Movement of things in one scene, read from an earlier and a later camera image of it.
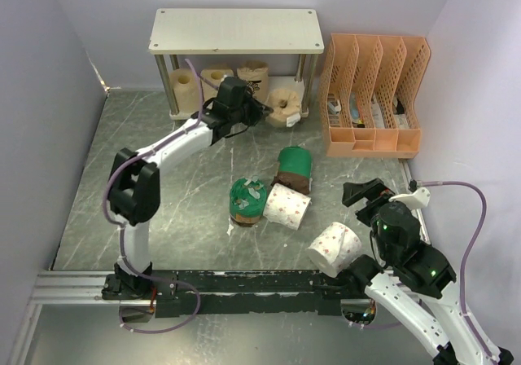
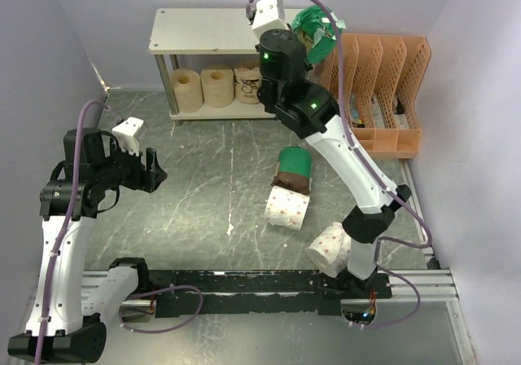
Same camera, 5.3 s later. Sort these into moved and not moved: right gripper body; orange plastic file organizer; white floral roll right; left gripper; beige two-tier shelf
Moved: right gripper body; left gripper
Not moved: beige two-tier shelf; orange plastic file organizer; white floral roll right
